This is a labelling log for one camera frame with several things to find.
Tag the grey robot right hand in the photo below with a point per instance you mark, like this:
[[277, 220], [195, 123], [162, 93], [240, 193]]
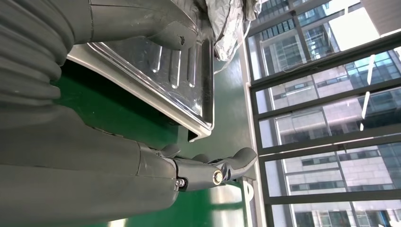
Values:
[[78, 175]]

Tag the white round conveyor end cap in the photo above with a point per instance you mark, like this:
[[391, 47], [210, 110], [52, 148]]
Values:
[[247, 191]]

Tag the plain grey package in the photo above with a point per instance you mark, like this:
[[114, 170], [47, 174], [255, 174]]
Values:
[[225, 28]]

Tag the white electronic scale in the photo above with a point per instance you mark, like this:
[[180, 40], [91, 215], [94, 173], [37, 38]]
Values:
[[125, 84]]

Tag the ribbed steel scale tray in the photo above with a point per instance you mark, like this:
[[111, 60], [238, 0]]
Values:
[[175, 91]]

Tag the dark framed window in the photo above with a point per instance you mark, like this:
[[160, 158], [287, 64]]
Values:
[[313, 125]]

